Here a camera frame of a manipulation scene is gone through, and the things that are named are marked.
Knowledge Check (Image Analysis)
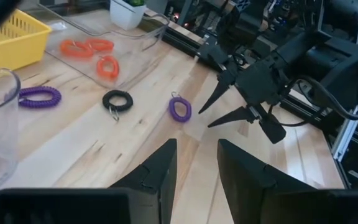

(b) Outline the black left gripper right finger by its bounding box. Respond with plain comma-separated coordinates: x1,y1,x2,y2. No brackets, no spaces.
217,138,317,224

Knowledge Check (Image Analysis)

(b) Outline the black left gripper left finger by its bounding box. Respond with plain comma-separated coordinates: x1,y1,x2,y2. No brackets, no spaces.
109,138,178,224

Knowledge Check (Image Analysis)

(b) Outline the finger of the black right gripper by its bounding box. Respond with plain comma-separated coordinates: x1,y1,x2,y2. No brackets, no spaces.
198,69,239,114
208,105,258,128

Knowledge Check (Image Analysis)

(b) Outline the purple spring coil keychain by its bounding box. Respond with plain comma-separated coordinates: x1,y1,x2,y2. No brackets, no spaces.
17,85,62,110
168,91,193,123

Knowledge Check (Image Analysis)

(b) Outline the black spring coil keychain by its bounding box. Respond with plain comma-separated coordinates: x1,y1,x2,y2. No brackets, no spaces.
101,89,134,123

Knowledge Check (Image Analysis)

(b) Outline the orange spring coil keychain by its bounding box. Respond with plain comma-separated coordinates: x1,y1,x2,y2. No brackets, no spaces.
59,38,95,59
96,55,121,81
85,37,115,53

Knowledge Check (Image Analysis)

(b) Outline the silver aluminium extrusion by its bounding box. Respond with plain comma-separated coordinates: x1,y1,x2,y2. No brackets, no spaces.
332,98,358,163

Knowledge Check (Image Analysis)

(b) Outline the white plant pot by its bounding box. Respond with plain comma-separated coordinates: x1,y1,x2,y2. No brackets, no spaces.
109,0,147,31

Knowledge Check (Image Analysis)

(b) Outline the green potted plant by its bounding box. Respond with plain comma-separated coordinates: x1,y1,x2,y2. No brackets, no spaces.
122,0,145,7

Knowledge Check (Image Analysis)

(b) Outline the yellow plastic basket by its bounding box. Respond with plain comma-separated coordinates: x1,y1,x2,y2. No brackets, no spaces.
0,8,53,73

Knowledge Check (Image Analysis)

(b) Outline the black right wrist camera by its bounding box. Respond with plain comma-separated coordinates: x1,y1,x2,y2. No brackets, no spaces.
249,104,288,145

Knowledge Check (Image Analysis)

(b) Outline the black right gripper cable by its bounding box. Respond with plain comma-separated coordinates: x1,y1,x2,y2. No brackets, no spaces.
293,63,358,121

